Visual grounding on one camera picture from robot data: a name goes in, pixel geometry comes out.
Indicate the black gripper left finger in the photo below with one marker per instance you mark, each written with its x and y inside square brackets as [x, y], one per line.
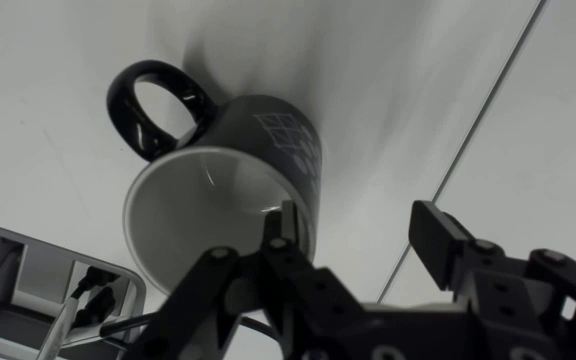
[301, 273]

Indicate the black mug white inside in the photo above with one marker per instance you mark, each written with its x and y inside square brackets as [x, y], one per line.
[194, 212]

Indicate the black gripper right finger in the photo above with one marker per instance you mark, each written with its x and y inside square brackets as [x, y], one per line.
[448, 247]

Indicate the silver desk socket box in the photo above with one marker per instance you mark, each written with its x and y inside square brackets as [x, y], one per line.
[9, 281]

